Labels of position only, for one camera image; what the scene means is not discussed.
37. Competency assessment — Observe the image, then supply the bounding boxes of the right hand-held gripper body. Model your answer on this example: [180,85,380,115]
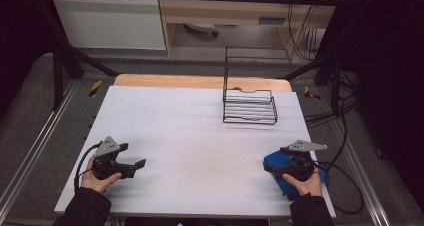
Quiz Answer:
[280,139,329,183]

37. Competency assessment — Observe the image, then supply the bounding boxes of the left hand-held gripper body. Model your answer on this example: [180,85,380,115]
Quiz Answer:
[91,136,138,181]

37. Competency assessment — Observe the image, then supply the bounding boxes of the blue cloth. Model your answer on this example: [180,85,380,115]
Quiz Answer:
[262,149,329,202]

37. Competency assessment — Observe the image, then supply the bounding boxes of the black wire rack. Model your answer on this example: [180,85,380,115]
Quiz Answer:
[222,46,291,126]

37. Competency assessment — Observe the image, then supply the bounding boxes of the person's right hand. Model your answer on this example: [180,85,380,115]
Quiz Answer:
[282,171,323,197]

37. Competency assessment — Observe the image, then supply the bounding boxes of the person's left hand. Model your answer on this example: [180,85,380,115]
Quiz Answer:
[80,167,123,195]

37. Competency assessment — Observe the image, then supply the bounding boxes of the white table cover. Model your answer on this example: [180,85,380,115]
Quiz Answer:
[54,85,337,219]

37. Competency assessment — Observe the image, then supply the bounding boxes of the yellow black floor tape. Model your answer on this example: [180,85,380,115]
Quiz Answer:
[88,79,103,98]
[303,85,321,101]

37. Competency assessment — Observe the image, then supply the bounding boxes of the wooden table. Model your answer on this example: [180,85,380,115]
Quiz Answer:
[113,73,293,93]

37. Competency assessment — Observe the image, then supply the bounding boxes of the white cabinet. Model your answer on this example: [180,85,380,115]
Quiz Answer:
[51,0,167,51]

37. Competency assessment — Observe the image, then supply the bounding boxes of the white chair base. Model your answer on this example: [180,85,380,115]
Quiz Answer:
[182,22,220,38]

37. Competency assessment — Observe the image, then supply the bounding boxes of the light wooden desk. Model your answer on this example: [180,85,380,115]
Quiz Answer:
[155,0,345,56]

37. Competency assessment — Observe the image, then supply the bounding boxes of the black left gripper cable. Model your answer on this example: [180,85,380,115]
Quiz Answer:
[73,141,103,191]

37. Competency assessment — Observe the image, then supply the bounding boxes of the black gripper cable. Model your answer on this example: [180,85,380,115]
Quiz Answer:
[312,160,365,216]
[73,141,103,191]

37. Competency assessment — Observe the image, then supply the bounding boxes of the black floor cables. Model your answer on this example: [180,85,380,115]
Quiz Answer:
[304,70,358,129]

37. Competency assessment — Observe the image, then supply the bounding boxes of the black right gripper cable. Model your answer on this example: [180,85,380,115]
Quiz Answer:
[312,160,365,216]

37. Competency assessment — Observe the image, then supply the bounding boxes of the aluminium floor rail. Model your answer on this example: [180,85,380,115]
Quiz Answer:
[327,118,392,226]
[0,80,80,214]

